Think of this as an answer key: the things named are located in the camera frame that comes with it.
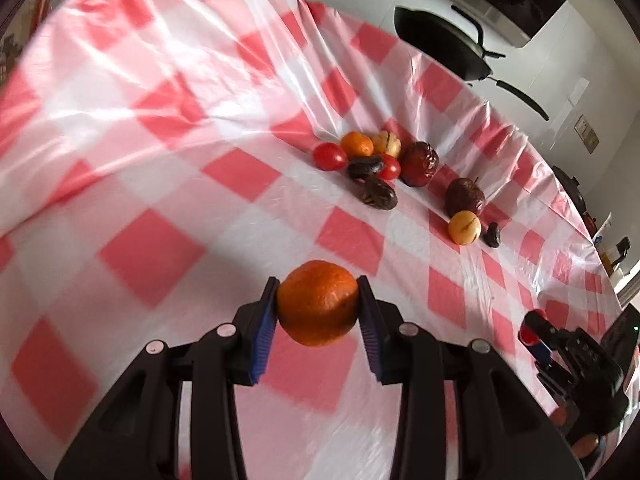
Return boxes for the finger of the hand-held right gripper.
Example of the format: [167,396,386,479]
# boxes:
[529,316,566,376]

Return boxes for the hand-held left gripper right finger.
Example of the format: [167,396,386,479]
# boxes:
[357,276,586,480]

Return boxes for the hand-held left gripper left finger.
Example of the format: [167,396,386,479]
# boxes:
[54,276,280,480]

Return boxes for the red cherry tomato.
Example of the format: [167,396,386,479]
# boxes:
[519,309,550,348]

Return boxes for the large orange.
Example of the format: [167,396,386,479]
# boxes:
[276,260,361,347]

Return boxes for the small red tomato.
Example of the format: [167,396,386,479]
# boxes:
[377,155,402,181]

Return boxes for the wrinkled brown date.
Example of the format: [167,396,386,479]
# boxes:
[360,175,399,211]

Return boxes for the black pot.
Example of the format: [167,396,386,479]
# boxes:
[551,164,589,217]

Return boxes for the dark red apple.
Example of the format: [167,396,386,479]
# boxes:
[444,177,486,219]

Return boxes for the smooth dark date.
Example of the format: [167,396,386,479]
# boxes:
[347,156,385,180]

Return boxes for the dark red wrinkled fruit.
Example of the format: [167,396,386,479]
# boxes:
[398,141,440,188]

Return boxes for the large red tomato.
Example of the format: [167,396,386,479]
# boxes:
[313,142,349,172]

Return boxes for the small orange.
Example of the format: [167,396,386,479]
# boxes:
[341,131,375,158]

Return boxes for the yellow striped round fruit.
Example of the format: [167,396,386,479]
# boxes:
[371,130,402,159]

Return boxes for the red white checkered tablecloth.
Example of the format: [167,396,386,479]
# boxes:
[0,0,626,480]

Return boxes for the black wok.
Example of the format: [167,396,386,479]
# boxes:
[394,5,550,121]

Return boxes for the wall socket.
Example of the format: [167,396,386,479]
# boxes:
[574,115,600,154]

